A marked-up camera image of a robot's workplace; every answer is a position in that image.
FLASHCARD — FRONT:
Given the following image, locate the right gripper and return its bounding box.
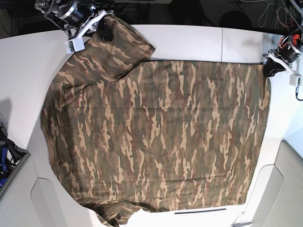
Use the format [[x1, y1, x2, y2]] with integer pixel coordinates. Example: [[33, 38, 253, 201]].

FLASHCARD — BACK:
[[63, 4, 114, 42]]

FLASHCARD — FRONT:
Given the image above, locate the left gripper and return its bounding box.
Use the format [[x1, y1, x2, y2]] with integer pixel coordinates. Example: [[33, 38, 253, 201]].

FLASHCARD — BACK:
[[262, 35, 303, 77]]

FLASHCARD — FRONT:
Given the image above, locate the camouflage T-shirt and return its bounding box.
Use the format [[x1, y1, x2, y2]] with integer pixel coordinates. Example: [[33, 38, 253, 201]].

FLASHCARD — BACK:
[[41, 15, 270, 227]]

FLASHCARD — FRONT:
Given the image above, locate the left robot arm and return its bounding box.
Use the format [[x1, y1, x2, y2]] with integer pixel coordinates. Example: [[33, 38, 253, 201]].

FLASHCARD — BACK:
[[262, 0, 303, 78]]

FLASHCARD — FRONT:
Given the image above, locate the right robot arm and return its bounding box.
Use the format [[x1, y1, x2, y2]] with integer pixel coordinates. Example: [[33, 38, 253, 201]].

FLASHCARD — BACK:
[[35, 0, 114, 42]]

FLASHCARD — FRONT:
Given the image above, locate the blue and black equipment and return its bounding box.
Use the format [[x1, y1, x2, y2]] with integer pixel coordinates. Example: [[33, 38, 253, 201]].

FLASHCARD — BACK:
[[0, 120, 29, 189]]

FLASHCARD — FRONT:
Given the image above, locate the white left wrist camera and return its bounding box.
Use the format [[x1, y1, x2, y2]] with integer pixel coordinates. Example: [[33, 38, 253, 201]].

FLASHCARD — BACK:
[[289, 75, 303, 87]]

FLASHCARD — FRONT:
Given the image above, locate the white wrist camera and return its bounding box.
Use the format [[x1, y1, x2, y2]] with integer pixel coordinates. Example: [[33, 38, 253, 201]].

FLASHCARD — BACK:
[[289, 75, 303, 87], [64, 37, 85, 54]]

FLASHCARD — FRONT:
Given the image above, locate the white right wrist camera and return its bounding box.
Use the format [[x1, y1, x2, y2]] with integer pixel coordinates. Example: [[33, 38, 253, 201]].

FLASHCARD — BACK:
[[64, 37, 85, 54]]

